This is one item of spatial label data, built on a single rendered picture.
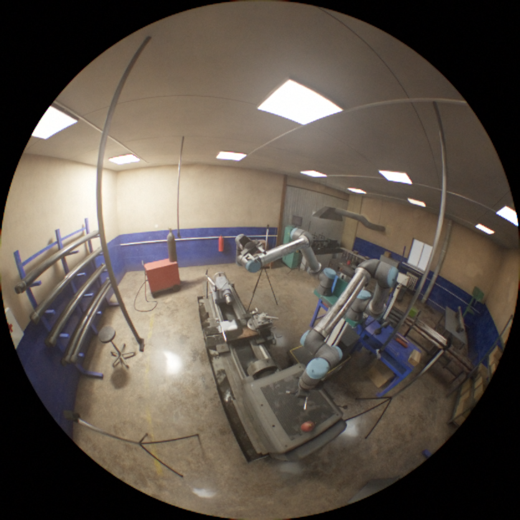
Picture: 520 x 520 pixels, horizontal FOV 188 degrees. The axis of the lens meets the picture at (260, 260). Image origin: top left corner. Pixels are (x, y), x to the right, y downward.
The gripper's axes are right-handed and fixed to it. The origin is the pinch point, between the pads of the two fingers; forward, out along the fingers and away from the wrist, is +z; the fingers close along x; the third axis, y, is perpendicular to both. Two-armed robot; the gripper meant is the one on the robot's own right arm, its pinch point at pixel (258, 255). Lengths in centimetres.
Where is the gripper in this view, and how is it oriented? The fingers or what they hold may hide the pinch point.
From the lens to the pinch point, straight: 88.0
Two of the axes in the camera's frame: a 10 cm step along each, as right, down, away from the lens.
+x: -7.5, 6.6, -0.6
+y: 5.3, 6.4, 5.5
